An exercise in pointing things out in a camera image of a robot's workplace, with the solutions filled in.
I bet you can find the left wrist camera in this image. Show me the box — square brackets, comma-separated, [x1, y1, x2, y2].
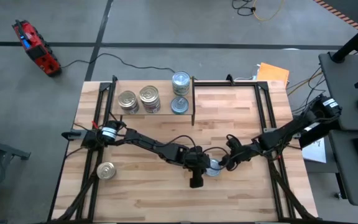
[189, 170, 205, 189]

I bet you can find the white paper sheet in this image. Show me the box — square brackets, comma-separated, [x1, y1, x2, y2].
[301, 136, 328, 164]

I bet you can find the wooden shelf with black legs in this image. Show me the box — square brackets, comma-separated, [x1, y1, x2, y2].
[109, 76, 197, 127]

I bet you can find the long black floor cable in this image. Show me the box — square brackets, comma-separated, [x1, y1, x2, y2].
[60, 52, 195, 81]

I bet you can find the orange paper sheet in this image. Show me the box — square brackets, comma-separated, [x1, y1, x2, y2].
[256, 62, 291, 87]

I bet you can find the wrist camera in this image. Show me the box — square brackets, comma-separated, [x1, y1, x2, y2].
[189, 170, 205, 189]
[226, 134, 242, 150]

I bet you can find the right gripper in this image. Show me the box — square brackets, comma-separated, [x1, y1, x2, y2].
[218, 142, 260, 170]

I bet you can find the large dark grey desk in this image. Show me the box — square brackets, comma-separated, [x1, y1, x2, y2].
[318, 52, 358, 132]

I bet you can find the black metal table frame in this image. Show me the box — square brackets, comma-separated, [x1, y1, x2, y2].
[47, 73, 318, 224]

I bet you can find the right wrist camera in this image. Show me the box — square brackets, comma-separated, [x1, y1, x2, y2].
[226, 134, 242, 150]

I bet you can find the black floor cable bundle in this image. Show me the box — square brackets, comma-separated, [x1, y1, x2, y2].
[290, 66, 328, 116]

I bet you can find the yellow cable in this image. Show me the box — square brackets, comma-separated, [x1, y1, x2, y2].
[252, 0, 285, 22]

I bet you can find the black pole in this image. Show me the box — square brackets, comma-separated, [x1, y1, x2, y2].
[327, 15, 358, 64]

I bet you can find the dark grey keyboard desk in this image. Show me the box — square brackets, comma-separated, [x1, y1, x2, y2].
[328, 129, 358, 207]

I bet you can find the teal label pull-tab can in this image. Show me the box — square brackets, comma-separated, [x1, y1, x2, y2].
[170, 96, 190, 115]

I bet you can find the tangled black cable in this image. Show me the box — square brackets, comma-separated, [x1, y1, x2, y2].
[231, 0, 257, 17]

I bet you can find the black orange striped ramp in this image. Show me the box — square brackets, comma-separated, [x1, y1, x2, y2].
[313, 0, 358, 31]

